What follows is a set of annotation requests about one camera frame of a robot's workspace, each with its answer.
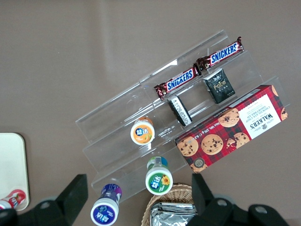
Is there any blue-label gum bottle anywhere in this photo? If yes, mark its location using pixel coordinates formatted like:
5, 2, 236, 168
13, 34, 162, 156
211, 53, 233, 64
90, 183, 123, 226

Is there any cream plastic tray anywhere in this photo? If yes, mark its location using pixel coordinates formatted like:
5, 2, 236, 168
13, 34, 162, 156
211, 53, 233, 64
0, 132, 30, 211

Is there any Snickers chocolate bar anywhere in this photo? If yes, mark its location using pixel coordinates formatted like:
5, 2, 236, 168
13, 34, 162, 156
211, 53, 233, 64
196, 36, 245, 72
154, 67, 202, 101

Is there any light wicker basket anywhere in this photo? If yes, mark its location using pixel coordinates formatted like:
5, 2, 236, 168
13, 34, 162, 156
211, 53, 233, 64
141, 183, 200, 226

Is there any orange-label gum bottle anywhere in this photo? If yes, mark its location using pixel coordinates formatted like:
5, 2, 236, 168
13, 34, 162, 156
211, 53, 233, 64
130, 117, 156, 146

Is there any green-label gum bottle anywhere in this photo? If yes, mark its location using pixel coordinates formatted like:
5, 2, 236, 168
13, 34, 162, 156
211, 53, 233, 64
145, 156, 174, 196

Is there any clear acrylic stepped shelf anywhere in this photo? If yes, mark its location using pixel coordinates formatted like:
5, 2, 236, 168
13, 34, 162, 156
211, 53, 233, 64
75, 29, 291, 203

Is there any stack of foil trays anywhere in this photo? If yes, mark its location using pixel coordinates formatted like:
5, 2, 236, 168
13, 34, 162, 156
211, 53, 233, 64
149, 202, 198, 226

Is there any red-label gum bottle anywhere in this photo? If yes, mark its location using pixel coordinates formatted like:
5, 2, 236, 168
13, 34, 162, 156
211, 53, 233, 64
0, 189, 27, 210

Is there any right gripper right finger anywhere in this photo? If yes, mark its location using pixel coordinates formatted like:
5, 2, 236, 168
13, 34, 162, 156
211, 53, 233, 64
185, 173, 245, 226

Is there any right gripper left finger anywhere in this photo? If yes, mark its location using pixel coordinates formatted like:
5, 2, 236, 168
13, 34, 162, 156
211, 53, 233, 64
25, 174, 89, 226

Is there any red Walkers cookie box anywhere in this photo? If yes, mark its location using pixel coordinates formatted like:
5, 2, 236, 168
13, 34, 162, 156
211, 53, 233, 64
174, 84, 289, 174

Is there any black tissue pack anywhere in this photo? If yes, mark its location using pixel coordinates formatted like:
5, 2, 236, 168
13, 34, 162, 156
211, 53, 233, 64
202, 68, 236, 105
166, 95, 193, 127

